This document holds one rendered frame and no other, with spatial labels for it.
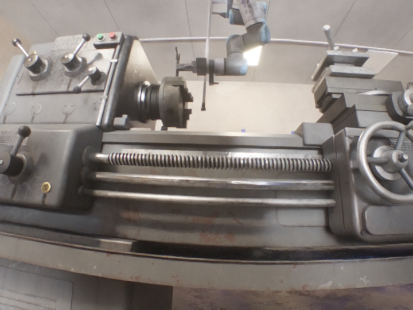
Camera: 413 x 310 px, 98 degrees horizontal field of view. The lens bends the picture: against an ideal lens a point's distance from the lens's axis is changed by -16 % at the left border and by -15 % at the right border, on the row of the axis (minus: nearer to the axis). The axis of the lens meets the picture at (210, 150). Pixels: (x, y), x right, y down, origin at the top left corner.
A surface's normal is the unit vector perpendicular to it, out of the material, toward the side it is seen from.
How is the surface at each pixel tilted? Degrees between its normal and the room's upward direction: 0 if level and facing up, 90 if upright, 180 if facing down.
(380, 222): 90
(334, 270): 90
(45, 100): 90
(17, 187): 90
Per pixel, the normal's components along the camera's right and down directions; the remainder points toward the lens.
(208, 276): -0.04, -0.30
